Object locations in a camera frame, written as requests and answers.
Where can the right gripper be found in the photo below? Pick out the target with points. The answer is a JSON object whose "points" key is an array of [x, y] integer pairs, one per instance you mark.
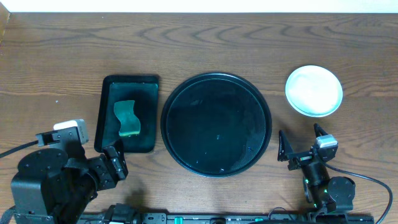
{"points": [[301, 158]]}

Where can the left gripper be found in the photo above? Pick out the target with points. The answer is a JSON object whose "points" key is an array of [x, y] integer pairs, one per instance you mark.
{"points": [[111, 168]]}

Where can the green yellow sponge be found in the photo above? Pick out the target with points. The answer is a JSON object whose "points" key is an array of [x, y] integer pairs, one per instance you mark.
{"points": [[129, 122]]}

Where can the light green plate top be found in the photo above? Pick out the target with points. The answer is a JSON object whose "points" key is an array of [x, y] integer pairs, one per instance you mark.
{"points": [[313, 91]]}

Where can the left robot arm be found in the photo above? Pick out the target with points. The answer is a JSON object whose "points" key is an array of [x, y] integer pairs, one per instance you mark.
{"points": [[55, 185]]}

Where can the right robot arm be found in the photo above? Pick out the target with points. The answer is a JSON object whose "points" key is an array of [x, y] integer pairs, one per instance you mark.
{"points": [[332, 197]]}

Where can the black rectangular tray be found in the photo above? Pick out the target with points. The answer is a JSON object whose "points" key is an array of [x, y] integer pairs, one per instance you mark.
{"points": [[143, 90]]}

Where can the round black tray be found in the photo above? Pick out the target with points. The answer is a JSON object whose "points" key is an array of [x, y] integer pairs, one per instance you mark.
{"points": [[216, 124]]}

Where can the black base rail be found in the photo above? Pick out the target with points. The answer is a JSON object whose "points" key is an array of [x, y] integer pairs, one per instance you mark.
{"points": [[121, 213]]}

